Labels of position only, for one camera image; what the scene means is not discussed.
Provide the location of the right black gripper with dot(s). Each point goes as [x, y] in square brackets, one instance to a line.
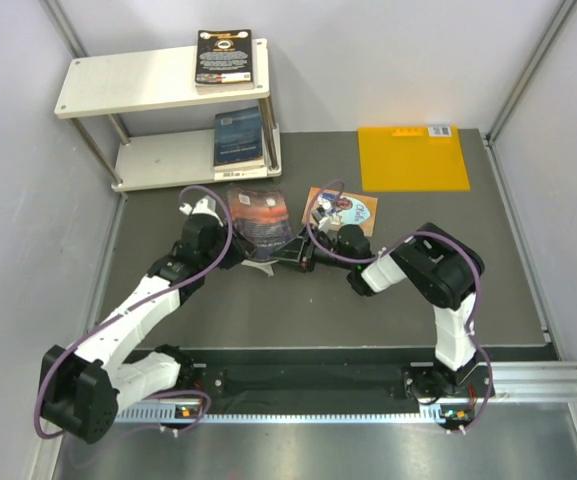
[291, 254]

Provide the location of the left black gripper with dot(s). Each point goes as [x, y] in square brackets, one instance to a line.
[238, 251]

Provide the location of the dark sunset cover book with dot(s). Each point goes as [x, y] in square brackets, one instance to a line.
[262, 218]

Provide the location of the orange illustrated children's book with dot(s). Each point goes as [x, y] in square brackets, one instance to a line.
[343, 209]

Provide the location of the blue hardcover book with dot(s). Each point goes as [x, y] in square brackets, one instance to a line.
[238, 140]

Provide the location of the black treehouse paperback book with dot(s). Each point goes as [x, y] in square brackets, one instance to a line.
[224, 61]

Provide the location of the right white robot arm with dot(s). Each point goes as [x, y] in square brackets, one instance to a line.
[443, 270]

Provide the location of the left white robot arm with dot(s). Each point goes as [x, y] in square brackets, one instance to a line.
[85, 386]

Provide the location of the white book with coloured stripes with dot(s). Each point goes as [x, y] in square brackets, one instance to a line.
[245, 174]

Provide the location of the yellow file folder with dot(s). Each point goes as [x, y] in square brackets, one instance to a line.
[412, 159]

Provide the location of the white two-tier shelf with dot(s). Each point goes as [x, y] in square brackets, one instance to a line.
[112, 85]

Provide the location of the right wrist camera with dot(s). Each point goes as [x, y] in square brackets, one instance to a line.
[325, 219]

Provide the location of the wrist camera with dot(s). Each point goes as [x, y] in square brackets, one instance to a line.
[325, 219]
[205, 206]

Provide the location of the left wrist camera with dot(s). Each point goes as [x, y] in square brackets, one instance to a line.
[205, 206]

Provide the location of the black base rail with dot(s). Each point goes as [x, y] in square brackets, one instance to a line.
[303, 378]

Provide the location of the grey slotted cable duct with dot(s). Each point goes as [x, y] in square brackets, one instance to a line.
[170, 413]

